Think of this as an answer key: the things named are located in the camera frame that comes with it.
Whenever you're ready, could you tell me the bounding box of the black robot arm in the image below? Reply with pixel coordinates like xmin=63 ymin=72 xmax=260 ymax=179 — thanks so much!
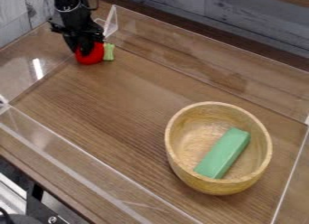
xmin=49 ymin=0 xmax=105 ymax=56

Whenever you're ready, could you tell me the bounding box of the clear acrylic corner bracket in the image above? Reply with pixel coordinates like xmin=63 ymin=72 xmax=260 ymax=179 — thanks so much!
xmin=94 ymin=5 xmax=118 ymax=38

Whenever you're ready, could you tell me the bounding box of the green rectangular block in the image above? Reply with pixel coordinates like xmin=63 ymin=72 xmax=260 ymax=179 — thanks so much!
xmin=193 ymin=127 xmax=252 ymax=179

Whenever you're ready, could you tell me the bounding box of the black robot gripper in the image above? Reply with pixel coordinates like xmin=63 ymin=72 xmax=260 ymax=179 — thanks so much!
xmin=49 ymin=6 xmax=105 ymax=56

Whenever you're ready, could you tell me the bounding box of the wooden bowl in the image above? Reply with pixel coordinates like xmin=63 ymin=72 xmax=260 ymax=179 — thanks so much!
xmin=165 ymin=101 xmax=273 ymax=195

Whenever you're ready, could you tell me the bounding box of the clear acrylic tray enclosure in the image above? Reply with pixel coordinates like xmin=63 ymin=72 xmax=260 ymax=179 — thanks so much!
xmin=0 ymin=8 xmax=309 ymax=224

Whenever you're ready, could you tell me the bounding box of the black cable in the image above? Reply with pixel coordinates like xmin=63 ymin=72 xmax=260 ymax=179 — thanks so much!
xmin=0 ymin=206 xmax=15 ymax=224

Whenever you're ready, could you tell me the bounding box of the black table leg bracket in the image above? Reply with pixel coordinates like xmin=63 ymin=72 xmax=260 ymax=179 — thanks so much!
xmin=26 ymin=183 xmax=70 ymax=224

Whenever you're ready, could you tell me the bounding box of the red plush strawberry toy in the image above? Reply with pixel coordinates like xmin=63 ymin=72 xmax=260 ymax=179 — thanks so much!
xmin=75 ymin=42 xmax=116 ymax=65

